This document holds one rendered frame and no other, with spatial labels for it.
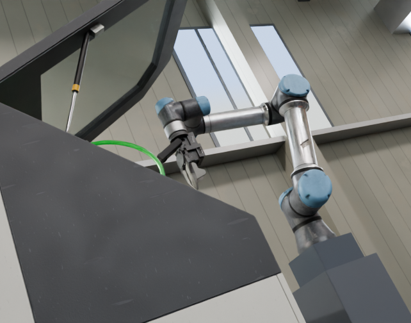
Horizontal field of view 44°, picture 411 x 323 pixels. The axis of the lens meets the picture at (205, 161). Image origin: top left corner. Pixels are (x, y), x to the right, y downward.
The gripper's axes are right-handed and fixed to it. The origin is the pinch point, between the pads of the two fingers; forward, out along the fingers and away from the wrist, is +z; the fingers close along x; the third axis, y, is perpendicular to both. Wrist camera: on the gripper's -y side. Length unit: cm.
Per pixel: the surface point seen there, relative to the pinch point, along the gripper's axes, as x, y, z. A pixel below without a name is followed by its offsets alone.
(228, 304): -35, -19, 45
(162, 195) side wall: -35.0, -23.8, 14.5
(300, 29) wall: 290, 351, -295
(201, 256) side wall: -35, -21, 32
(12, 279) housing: -35, -63, 24
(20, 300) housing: -35, -62, 29
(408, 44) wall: 310, 529, -256
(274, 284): -35, -6, 45
